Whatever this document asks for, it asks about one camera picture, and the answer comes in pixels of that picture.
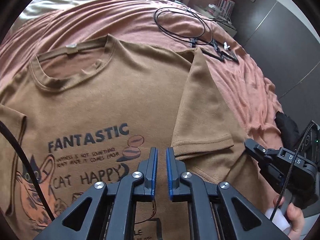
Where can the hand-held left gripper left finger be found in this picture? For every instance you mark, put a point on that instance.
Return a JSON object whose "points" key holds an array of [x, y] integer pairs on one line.
{"points": [[155, 160]]}

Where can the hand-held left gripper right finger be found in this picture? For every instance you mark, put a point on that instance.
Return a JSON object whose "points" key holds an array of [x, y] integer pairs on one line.
{"points": [[170, 165]]}

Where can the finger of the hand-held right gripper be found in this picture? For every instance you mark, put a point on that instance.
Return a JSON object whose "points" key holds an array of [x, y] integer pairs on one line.
{"points": [[273, 177], [260, 152]]}

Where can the brown printed t-shirt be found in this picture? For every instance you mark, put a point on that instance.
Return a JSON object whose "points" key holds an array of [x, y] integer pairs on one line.
{"points": [[125, 92]]}

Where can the black folded clothes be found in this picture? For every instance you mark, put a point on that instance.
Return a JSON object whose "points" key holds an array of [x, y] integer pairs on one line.
{"points": [[287, 127]]}

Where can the person's right hand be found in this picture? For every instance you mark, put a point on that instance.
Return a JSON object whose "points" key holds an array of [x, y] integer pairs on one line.
{"points": [[296, 217]]}

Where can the white paper piece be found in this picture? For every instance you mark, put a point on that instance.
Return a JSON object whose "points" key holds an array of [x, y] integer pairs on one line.
{"points": [[275, 217]]}

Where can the pink bed blanket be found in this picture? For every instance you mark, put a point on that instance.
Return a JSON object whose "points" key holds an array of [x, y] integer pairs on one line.
{"points": [[237, 80]]}

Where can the small white clip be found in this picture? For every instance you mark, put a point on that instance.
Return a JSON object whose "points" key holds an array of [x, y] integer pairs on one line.
{"points": [[226, 45]]}

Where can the cream nightstand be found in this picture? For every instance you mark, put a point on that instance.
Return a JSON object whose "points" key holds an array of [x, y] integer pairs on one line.
{"points": [[225, 23]]}

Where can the striped gift bag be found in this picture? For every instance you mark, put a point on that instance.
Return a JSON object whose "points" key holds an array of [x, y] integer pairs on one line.
{"points": [[226, 3]]}

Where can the black angular frame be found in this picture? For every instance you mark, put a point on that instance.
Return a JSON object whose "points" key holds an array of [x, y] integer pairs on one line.
{"points": [[222, 56]]}

